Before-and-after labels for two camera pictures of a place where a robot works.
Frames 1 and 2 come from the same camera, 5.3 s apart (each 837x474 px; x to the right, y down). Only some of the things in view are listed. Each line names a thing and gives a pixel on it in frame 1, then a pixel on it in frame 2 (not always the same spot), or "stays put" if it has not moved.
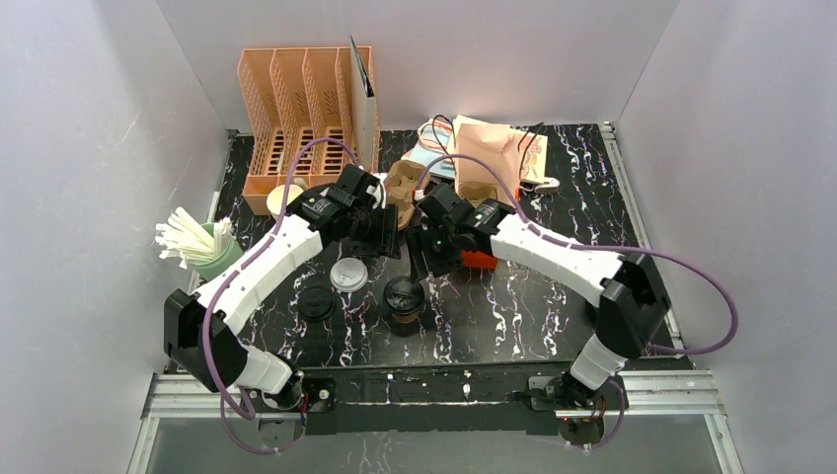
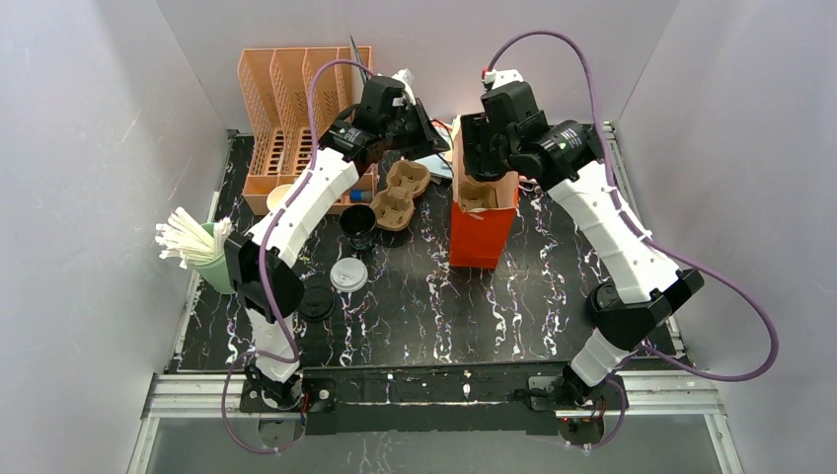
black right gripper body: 430,245 → 477,146
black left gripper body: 374,229 → 422,128
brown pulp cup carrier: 404,179 stays put
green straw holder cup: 207,270 stays put
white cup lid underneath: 348,275 stays put
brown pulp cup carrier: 478,191 stays put
